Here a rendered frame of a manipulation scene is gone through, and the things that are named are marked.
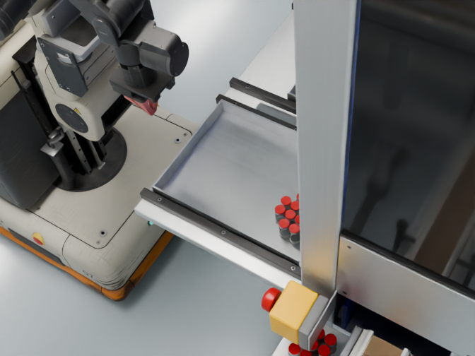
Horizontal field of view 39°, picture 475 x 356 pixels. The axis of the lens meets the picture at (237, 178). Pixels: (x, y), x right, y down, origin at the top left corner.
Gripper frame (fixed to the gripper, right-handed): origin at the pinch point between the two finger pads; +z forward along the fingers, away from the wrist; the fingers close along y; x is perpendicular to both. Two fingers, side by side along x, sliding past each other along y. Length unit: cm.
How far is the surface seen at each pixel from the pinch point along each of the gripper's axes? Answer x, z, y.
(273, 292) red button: -17.1, 8.3, 35.9
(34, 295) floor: -23, 108, -62
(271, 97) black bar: 26.3, 19.2, 8.2
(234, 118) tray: 18.7, 20.9, 3.2
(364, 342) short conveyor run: -15, 13, 52
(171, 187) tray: -3.0, 20.8, 1.7
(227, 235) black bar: -7.3, 19.4, 18.7
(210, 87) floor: 82, 108, -61
